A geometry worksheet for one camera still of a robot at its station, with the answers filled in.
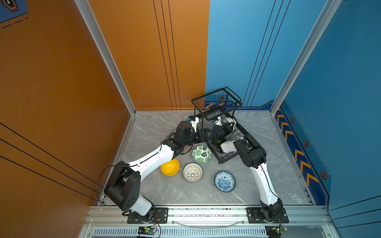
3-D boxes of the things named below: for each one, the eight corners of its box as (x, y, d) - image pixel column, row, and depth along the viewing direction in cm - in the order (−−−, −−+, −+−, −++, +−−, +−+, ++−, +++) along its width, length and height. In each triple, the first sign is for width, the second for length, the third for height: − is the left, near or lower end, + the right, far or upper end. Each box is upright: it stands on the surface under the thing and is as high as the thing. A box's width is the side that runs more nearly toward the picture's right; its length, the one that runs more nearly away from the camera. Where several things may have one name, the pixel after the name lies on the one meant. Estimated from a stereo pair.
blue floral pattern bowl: (214, 192, 82) (215, 190, 79) (213, 173, 89) (214, 170, 86) (235, 192, 82) (237, 190, 79) (232, 173, 89) (234, 170, 86)
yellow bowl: (166, 181, 86) (165, 178, 82) (161, 169, 91) (159, 165, 87) (183, 172, 89) (182, 169, 86) (177, 161, 94) (176, 157, 90)
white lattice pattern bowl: (183, 182, 86) (182, 179, 82) (183, 166, 92) (183, 162, 88) (203, 182, 86) (203, 179, 82) (202, 166, 92) (202, 162, 88)
